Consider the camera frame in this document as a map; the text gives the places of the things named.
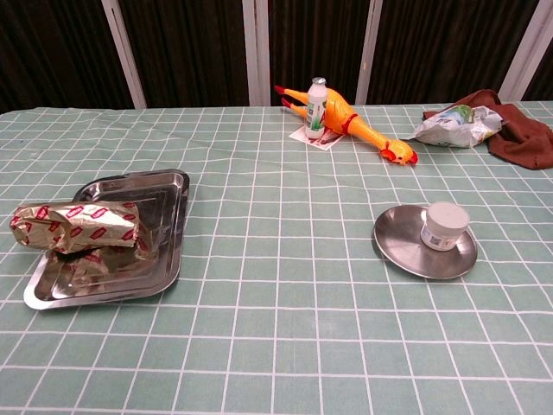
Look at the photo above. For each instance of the small white jar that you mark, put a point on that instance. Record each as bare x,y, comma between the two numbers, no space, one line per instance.
445,225

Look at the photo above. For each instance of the gold foil snack bag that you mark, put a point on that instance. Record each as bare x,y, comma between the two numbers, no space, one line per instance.
86,225

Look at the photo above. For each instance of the white red printed card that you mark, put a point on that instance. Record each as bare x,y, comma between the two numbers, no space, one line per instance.
329,141

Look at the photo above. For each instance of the white drink bottle green label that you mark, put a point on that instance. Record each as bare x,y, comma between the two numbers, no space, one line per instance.
315,108

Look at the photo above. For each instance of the yellow rubber chicken toy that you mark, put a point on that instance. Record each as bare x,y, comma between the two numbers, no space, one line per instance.
339,113

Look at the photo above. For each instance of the round steel plate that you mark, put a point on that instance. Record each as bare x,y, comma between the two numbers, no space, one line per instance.
397,242

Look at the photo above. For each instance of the green checked tablecloth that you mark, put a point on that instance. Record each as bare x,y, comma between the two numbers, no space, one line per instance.
276,346

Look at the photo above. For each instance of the rectangular steel tray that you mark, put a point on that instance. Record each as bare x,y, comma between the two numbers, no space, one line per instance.
129,186

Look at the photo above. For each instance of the dark pleated curtain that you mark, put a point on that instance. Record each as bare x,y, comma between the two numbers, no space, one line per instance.
194,52

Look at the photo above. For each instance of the crumpled white green snack bag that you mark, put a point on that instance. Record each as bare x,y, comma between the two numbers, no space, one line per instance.
449,129

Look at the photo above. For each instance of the brown cloth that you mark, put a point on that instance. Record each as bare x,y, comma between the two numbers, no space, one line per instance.
527,142

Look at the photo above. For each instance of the white double frame post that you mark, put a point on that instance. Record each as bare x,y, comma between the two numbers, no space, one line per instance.
256,52

